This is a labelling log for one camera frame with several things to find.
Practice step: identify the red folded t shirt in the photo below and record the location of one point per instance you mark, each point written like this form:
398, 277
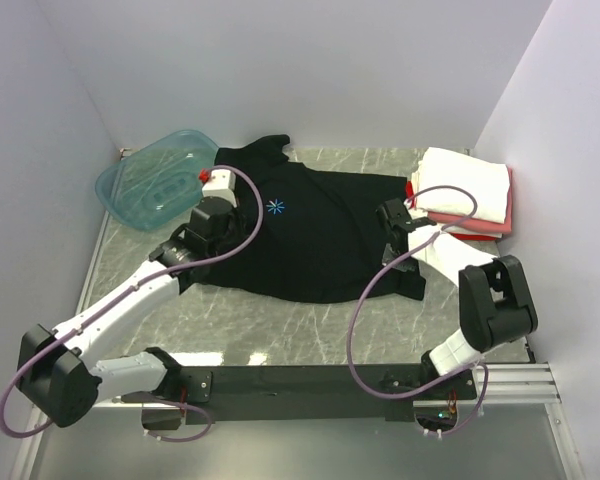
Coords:
408, 189

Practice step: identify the white folded t shirt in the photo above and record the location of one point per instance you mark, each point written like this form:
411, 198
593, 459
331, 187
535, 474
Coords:
488, 183

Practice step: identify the black t shirt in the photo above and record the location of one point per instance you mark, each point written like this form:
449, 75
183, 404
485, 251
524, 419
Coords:
320, 240

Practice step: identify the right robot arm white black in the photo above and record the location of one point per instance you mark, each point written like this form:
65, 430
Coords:
495, 303

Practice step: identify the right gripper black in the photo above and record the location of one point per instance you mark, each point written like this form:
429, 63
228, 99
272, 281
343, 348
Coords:
406, 265

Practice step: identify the teal plastic basket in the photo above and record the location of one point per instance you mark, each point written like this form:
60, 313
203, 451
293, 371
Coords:
159, 182

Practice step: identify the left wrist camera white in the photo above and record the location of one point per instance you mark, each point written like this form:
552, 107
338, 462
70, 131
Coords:
219, 183

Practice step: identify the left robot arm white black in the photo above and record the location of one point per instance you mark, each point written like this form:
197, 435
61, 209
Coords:
63, 370

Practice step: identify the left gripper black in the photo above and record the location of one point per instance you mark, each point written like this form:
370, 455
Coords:
237, 236

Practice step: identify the aluminium rail left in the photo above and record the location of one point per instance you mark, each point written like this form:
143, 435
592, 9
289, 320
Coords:
29, 446

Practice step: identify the black base bar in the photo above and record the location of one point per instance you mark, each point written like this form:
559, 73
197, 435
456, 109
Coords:
246, 393

